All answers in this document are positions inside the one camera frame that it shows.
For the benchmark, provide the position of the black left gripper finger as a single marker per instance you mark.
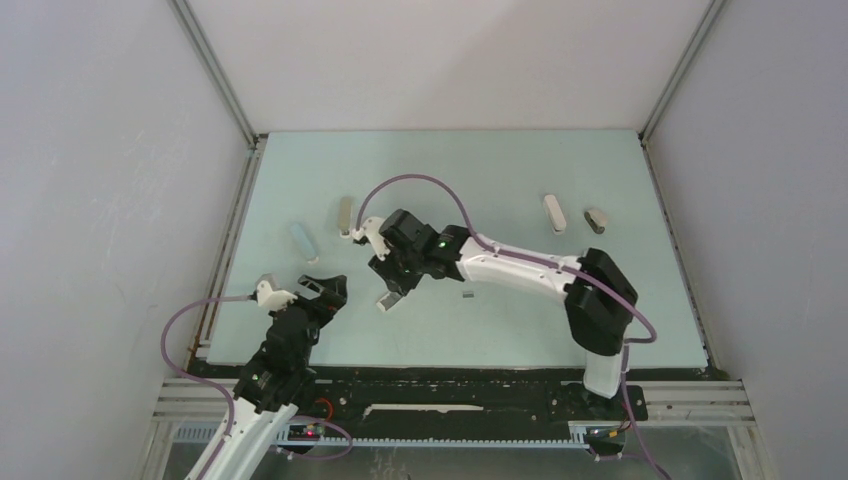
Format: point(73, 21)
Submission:
point(330, 299)
point(336, 285)

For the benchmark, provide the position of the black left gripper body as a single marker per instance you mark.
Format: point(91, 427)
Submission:
point(302, 361)

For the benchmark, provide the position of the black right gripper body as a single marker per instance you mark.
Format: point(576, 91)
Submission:
point(402, 272)

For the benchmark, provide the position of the staple box tray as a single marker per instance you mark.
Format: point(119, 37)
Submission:
point(387, 301)

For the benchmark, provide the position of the light blue white stapler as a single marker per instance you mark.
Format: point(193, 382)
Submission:
point(304, 243)

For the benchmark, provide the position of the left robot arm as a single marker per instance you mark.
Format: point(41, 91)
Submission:
point(276, 382)

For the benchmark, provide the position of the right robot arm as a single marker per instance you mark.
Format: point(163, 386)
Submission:
point(595, 295)

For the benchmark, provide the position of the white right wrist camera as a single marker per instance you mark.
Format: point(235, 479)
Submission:
point(369, 233)

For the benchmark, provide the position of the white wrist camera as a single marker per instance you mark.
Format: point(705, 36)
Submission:
point(369, 233)
point(269, 296)

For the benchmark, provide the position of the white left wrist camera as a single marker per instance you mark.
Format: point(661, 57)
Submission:
point(269, 296)

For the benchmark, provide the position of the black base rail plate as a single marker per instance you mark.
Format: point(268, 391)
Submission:
point(466, 404)

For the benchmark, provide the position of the aluminium frame rail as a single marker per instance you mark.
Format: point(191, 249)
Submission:
point(190, 23)

